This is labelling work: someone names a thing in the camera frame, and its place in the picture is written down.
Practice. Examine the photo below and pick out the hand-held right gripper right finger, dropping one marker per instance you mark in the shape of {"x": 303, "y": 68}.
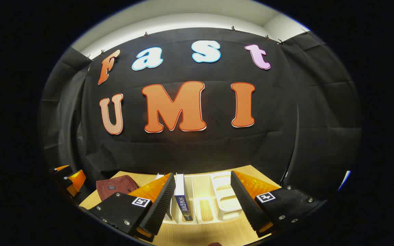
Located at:
{"x": 248, "y": 205}

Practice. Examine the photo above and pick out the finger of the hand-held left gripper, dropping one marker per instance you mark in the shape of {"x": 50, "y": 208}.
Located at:
{"x": 75, "y": 181}
{"x": 59, "y": 171}

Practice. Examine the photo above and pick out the maroon schoolbag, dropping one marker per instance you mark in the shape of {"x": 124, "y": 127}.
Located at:
{"x": 116, "y": 188}

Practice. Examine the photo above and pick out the white plastic bookshelf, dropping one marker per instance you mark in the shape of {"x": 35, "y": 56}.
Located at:
{"x": 226, "y": 198}

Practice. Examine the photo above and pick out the black backdrop cloth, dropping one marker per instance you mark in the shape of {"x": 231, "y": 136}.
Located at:
{"x": 197, "y": 150}

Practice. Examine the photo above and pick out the grey portrait cover book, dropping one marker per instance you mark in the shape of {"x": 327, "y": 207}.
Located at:
{"x": 168, "y": 215}

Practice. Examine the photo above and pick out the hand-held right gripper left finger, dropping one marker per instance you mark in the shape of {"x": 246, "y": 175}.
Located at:
{"x": 156, "y": 208}

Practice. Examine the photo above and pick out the blue cover book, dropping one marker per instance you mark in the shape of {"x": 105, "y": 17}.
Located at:
{"x": 182, "y": 198}

